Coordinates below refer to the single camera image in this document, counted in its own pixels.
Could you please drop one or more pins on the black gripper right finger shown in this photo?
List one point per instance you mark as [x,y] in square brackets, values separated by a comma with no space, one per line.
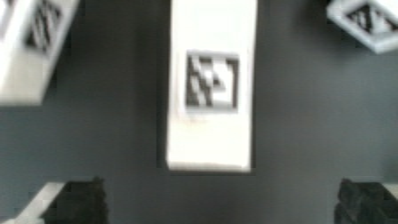
[366,204]

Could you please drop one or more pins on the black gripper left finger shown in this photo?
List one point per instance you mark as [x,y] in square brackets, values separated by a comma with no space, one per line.
[67,203]

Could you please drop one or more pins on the white chair leg with tag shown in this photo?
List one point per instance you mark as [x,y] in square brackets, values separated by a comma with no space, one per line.
[208,142]

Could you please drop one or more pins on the white tagged cube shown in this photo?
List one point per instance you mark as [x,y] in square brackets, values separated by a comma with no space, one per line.
[366,18]

